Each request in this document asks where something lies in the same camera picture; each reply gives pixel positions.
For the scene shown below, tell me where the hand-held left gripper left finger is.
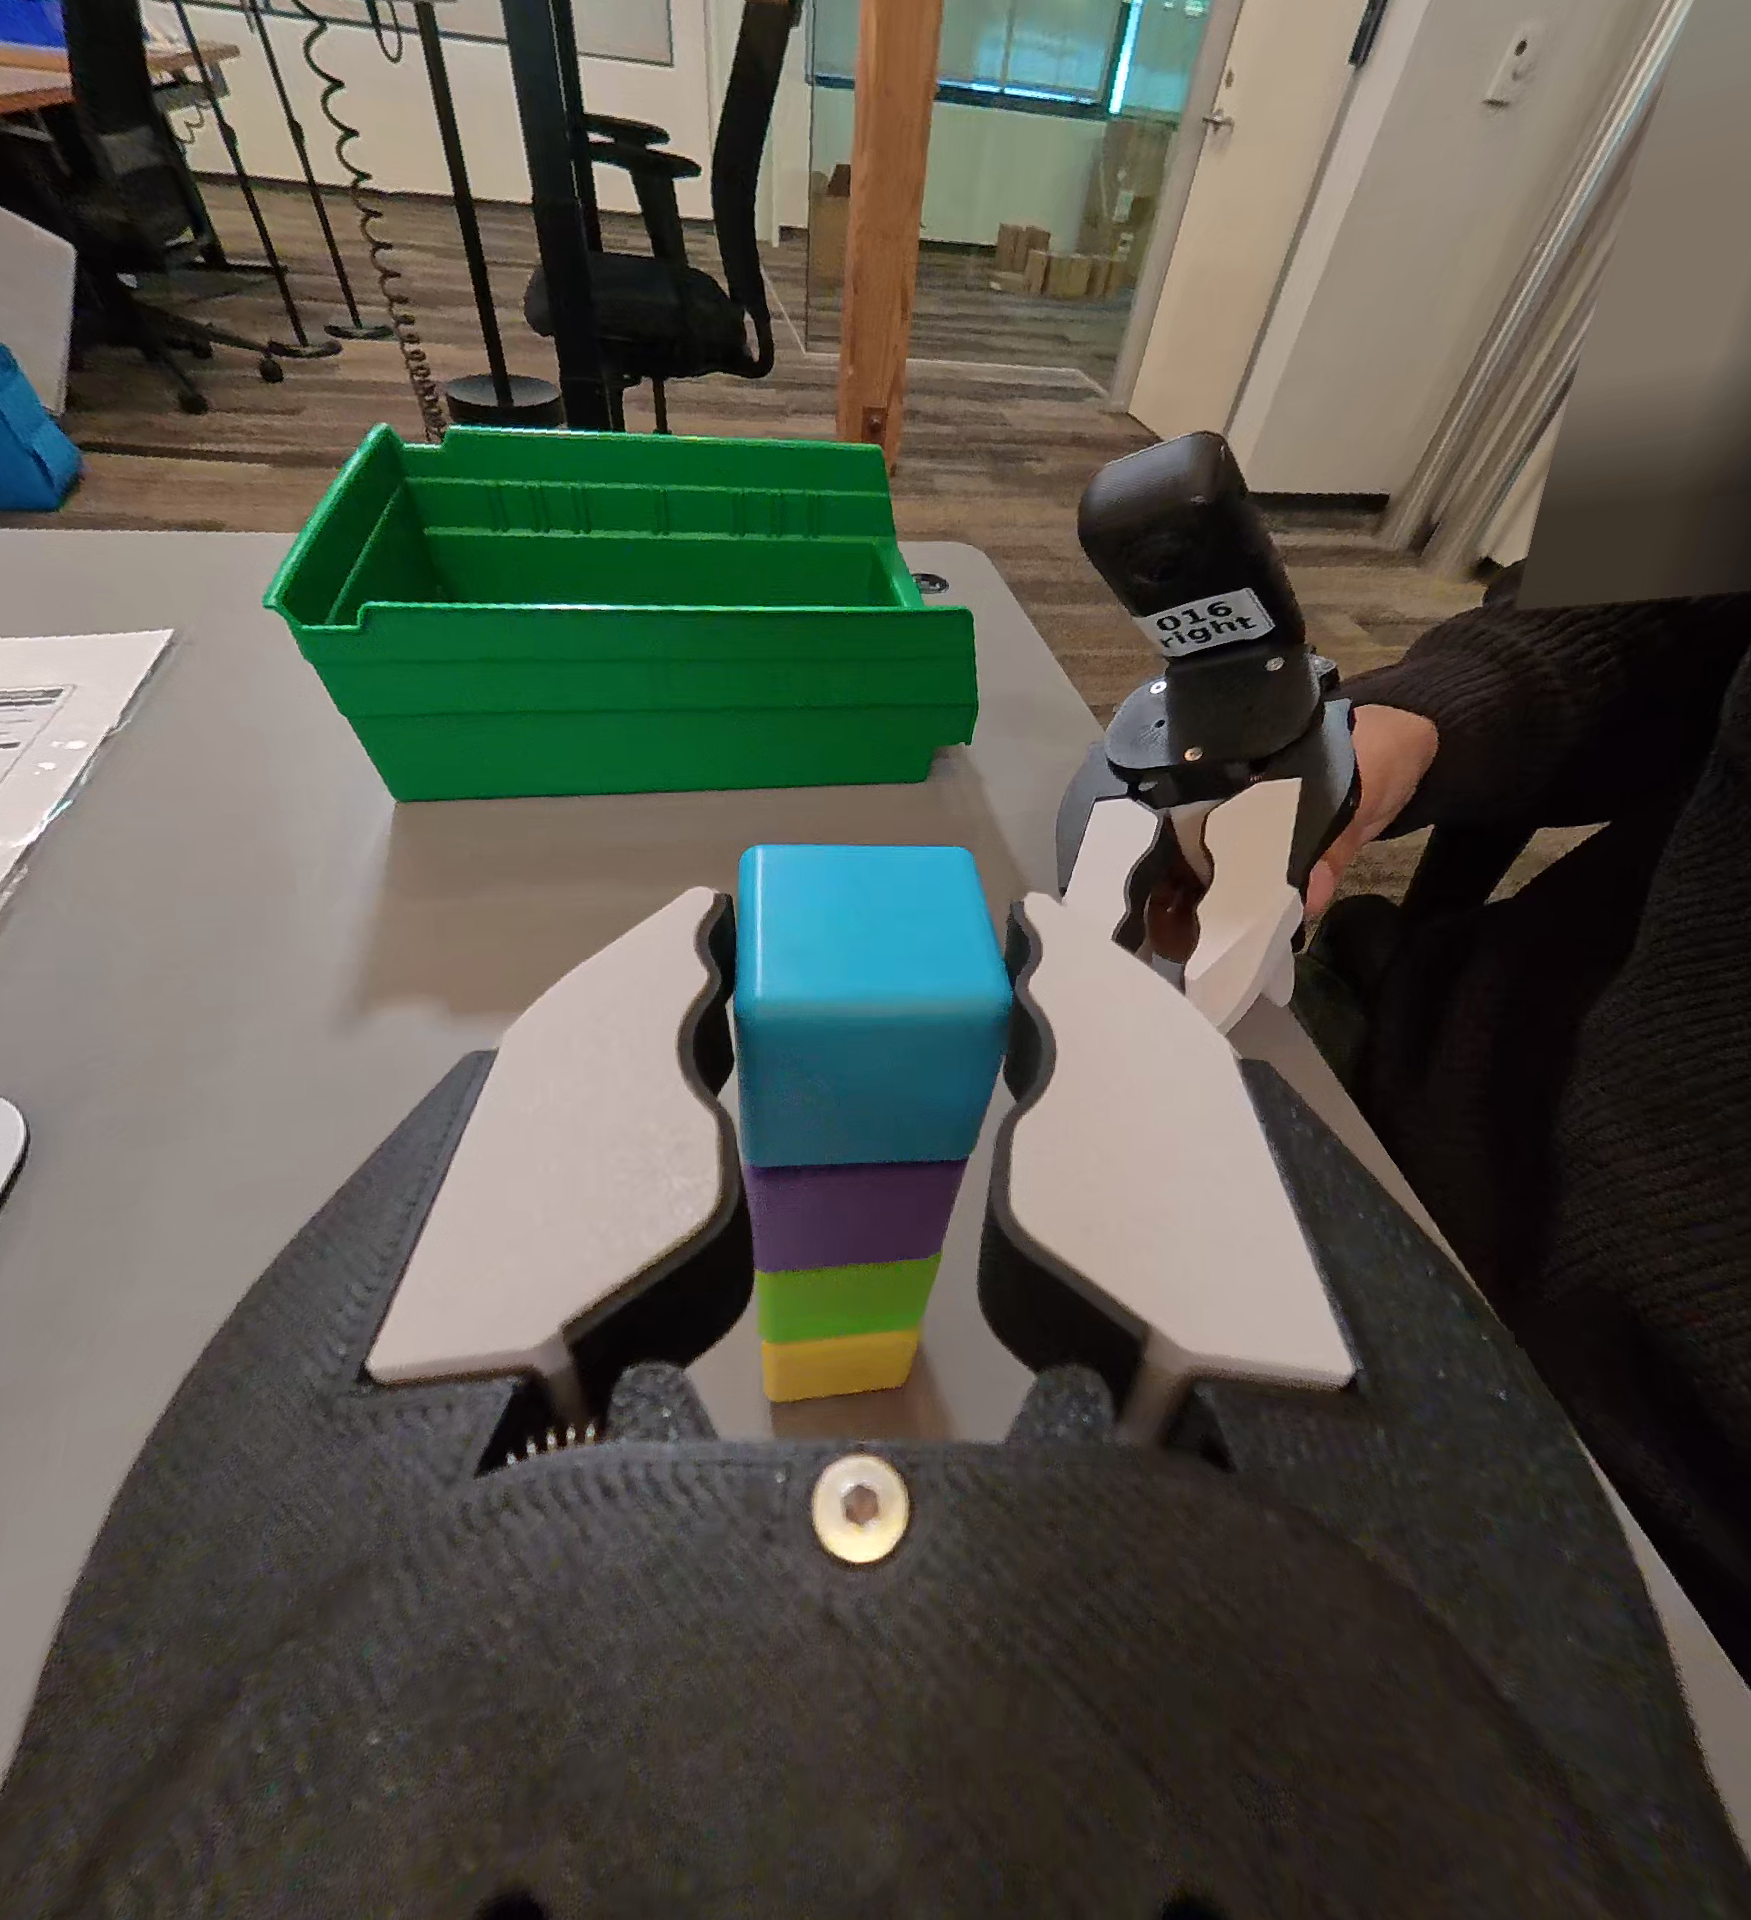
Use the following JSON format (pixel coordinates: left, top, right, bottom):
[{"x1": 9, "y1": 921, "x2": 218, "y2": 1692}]
[{"x1": 362, "y1": 885, "x2": 756, "y2": 1428}]

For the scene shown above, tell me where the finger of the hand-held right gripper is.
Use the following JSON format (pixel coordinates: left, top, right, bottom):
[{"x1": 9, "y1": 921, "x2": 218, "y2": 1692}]
[
  {"x1": 1061, "y1": 794, "x2": 1204, "y2": 964},
  {"x1": 1186, "y1": 780, "x2": 1303, "y2": 1040}
]

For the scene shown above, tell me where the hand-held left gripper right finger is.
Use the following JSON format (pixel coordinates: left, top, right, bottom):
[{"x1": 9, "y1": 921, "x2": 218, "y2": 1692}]
[{"x1": 977, "y1": 891, "x2": 1361, "y2": 1444}]

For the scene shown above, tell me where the blue cube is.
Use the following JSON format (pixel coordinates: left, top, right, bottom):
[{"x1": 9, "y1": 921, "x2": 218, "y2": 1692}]
[{"x1": 734, "y1": 843, "x2": 1018, "y2": 1169}]

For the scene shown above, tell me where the purple cube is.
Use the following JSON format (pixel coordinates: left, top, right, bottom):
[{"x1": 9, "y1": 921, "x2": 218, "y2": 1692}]
[{"x1": 742, "y1": 1156, "x2": 974, "y2": 1275}]

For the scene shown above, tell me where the lime green cube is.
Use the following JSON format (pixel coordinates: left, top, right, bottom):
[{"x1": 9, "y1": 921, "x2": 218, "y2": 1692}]
[{"x1": 754, "y1": 1253, "x2": 944, "y2": 1343}]

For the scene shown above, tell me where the yellow cube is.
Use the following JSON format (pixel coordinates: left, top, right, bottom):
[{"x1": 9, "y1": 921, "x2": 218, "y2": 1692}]
[{"x1": 762, "y1": 1326, "x2": 921, "y2": 1404}]

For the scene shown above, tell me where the green plastic bin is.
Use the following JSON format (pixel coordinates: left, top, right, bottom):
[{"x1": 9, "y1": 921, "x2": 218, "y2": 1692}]
[{"x1": 262, "y1": 424, "x2": 978, "y2": 804}]

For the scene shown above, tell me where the grey desk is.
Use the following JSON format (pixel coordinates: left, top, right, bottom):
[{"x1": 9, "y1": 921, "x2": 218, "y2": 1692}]
[{"x1": 0, "y1": 529, "x2": 1751, "y2": 1920}]

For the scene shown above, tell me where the person's right hand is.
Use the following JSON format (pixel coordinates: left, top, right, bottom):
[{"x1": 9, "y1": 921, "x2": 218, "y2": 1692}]
[{"x1": 1302, "y1": 705, "x2": 1442, "y2": 921}]

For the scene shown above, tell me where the pile of cardboard boxes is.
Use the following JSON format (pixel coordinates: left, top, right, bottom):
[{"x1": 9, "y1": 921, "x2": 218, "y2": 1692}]
[{"x1": 993, "y1": 217, "x2": 1136, "y2": 303}]

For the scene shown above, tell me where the white door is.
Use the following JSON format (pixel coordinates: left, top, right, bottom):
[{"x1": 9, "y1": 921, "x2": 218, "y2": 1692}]
[{"x1": 1122, "y1": 0, "x2": 1380, "y2": 496}]

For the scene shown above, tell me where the person's dark clothing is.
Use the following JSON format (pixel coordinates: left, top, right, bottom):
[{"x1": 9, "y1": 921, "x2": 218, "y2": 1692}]
[{"x1": 1295, "y1": 585, "x2": 1751, "y2": 1787}]

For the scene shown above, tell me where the wooden furniture leg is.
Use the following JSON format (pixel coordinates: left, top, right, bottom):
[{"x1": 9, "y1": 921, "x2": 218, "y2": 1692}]
[{"x1": 838, "y1": 0, "x2": 944, "y2": 480}]

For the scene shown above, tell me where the laminated paper sheet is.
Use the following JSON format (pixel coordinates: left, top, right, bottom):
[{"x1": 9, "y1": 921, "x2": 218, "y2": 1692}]
[{"x1": 0, "y1": 628, "x2": 176, "y2": 999}]

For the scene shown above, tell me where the black rolling chair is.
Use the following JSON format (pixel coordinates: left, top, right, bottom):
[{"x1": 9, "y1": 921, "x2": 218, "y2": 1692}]
[{"x1": 523, "y1": 0, "x2": 803, "y2": 438}]

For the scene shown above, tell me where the black side chair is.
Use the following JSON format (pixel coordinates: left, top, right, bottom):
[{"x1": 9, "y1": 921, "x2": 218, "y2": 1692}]
[{"x1": 57, "y1": 0, "x2": 288, "y2": 419}]

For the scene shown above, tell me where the black coiled cable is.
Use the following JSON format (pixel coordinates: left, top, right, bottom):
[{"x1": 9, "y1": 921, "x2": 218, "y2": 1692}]
[{"x1": 298, "y1": 0, "x2": 451, "y2": 444}]

